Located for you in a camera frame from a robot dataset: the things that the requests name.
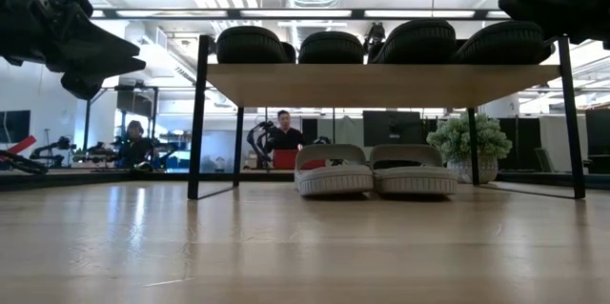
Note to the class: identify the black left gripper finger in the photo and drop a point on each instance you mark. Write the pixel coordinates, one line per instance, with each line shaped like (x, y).
(95, 44)
(86, 82)

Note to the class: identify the black slide sandal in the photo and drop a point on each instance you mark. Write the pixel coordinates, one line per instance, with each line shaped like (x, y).
(331, 49)
(502, 43)
(417, 43)
(250, 46)

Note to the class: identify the grey slide sandal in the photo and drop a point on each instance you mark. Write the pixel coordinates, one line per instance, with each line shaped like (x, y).
(413, 181)
(333, 182)

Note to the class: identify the black background robot arm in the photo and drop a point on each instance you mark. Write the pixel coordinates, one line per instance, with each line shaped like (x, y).
(52, 149)
(259, 139)

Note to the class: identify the black hanging screen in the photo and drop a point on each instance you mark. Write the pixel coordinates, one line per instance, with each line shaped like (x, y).
(136, 103)

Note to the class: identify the black overhead crossbar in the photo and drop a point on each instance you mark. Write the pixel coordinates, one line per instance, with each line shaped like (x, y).
(167, 14)

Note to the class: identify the person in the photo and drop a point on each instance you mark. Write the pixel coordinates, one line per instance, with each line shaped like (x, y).
(285, 137)
(136, 147)

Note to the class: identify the potted green succulent plant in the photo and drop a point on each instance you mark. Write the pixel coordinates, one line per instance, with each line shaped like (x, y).
(483, 139)

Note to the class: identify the black computer monitor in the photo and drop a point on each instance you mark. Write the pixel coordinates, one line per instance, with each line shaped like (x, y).
(392, 127)

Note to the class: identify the red laptop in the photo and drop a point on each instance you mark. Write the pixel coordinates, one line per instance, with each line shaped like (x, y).
(286, 159)

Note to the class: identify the black wall screen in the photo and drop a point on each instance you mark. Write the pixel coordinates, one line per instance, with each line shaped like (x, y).
(14, 127)

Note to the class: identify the black aluminium table frame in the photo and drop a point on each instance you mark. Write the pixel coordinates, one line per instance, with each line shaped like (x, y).
(95, 180)

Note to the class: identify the wooden shelf with black frame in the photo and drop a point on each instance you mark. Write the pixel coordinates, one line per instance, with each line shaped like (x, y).
(372, 85)

